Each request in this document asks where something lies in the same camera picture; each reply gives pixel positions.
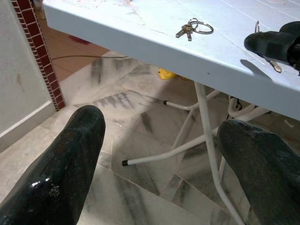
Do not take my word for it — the key bunch with large ring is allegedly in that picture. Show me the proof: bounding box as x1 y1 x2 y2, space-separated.
175 18 214 42

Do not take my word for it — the silver key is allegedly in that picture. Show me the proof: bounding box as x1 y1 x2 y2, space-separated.
254 20 284 73

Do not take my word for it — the thin dark floor cable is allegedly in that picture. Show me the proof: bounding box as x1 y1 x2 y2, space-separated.
51 55 129 62

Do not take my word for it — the red mosaic tile strip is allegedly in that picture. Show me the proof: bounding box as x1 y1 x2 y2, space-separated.
10 0 67 112

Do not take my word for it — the yellow plastic object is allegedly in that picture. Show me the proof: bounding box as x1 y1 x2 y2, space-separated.
157 67 177 81

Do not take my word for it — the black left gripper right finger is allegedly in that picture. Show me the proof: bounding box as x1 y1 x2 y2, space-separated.
217 119 300 225

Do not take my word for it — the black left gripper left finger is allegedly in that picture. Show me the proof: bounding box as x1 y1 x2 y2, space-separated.
0 105 106 225

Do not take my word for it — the white folding table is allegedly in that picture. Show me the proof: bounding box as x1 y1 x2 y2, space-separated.
43 0 300 225

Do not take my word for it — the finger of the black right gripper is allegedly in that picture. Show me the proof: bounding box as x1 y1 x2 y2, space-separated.
243 31 292 61
280 21 300 36

